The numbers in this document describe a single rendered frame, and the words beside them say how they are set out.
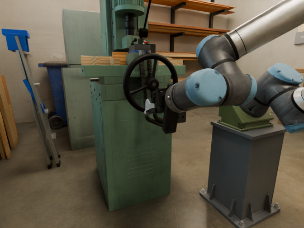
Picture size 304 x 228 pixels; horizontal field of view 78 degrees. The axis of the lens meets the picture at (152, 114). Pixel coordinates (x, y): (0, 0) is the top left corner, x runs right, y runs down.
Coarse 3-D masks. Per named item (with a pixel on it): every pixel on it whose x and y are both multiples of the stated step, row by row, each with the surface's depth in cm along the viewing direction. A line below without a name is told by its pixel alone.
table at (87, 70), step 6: (84, 66) 94; (90, 66) 96; (96, 66) 97; (102, 66) 98; (108, 66) 99; (114, 66) 100; (120, 66) 102; (126, 66) 103; (162, 66) 111; (174, 66) 114; (180, 66) 116; (84, 72) 95; (90, 72) 96; (96, 72) 97; (102, 72) 99; (108, 72) 100; (114, 72) 101; (120, 72) 102; (132, 72) 95; (138, 72) 96; (156, 72) 100; (162, 72) 112; (168, 72) 114; (180, 72) 117
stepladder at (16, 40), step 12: (12, 36) 140; (24, 36) 143; (12, 48) 141; (24, 48) 144; (24, 60) 145; (24, 72) 148; (36, 84) 155; (36, 96) 153; (36, 108) 170; (36, 120) 158; (48, 132) 163; (48, 156) 170; (48, 168) 169
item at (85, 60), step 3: (81, 57) 109; (84, 57) 109; (87, 57) 110; (90, 57) 111; (102, 57) 113; (105, 57) 114; (108, 57) 115; (111, 57) 115; (81, 60) 109; (84, 60) 110; (87, 60) 110; (90, 60) 111; (81, 63) 110; (84, 63) 110; (87, 63) 111; (90, 63) 112
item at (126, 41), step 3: (126, 36) 111; (129, 36) 111; (132, 36) 112; (135, 36) 112; (123, 39) 117; (126, 39) 112; (129, 39) 111; (132, 39) 112; (123, 42) 118; (126, 42) 113; (129, 42) 112; (135, 42) 113; (123, 45) 119; (126, 45) 113; (129, 45) 112; (123, 48) 120; (126, 48) 117
